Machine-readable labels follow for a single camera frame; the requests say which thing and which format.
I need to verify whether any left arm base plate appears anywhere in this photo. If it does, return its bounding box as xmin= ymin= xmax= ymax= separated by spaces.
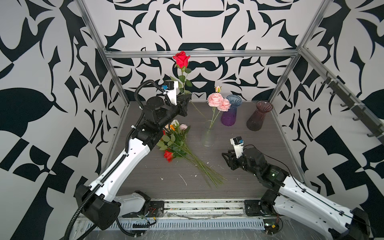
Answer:
xmin=145 ymin=201 xmax=165 ymax=218

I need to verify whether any aluminium front rail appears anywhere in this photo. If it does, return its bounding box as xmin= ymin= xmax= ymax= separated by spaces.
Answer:
xmin=76 ymin=197 xmax=332 ymax=221

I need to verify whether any purple blue glass vase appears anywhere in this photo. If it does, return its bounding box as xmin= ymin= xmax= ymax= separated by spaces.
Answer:
xmin=221 ymin=95 xmax=243 ymax=127

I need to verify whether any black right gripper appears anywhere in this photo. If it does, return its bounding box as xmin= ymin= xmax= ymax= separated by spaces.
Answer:
xmin=221 ymin=148 xmax=261 ymax=179

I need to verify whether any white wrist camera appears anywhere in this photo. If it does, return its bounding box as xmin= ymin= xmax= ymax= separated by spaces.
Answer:
xmin=230 ymin=137 xmax=244 ymax=159
xmin=162 ymin=80 xmax=179 ymax=106

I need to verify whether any clear glass vase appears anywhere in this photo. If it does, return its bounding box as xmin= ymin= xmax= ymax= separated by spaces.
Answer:
xmin=201 ymin=120 xmax=216 ymax=148

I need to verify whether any red rose stem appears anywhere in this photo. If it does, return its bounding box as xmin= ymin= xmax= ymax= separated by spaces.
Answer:
xmin=169 ymin=50 xmax=208 ymax=119

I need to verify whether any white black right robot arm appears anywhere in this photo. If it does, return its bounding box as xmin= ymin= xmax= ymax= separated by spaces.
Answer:
xmin=222 ymin=148 xmax=371 ymax=240

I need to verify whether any mixed artificial flower bouquet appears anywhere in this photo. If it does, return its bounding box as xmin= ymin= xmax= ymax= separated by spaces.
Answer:
xmin=156 ymin=120 xmax=226 ymax=187

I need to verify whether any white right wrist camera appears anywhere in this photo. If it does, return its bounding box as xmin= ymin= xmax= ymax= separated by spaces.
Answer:
xmin=230 ymin=137 xmax=244 ymax=159

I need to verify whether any black wall hook rack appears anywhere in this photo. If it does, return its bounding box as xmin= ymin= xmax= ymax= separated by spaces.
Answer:
xmin=320 ymin=72 xmax=384 ymax=145

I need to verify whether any white slotted cable duct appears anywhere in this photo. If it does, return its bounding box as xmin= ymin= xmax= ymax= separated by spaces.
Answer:
xmin=85 ymin=218 xmax=266 ymax=231

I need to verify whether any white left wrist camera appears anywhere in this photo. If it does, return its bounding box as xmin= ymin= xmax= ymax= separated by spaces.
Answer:
xmin=162 ymin=80 xmax=179 ymax=106

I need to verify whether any smoky pink glass vase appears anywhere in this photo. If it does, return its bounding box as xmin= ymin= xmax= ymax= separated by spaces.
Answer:
xmin=247 ymin=101 xmax=273 ymax=132

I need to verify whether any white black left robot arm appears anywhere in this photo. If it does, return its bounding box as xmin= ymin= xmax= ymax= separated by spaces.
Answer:
xmin=65 ymin=94 xmax=192 ymax=238

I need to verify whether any pink peony flower stem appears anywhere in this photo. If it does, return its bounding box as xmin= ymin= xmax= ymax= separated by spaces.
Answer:
xmin=208 ymin=86 xmax=231 ymax=129

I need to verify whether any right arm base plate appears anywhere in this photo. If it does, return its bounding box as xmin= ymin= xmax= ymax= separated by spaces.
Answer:
xmin=244 ymin=200 xmax=282 ymax=217

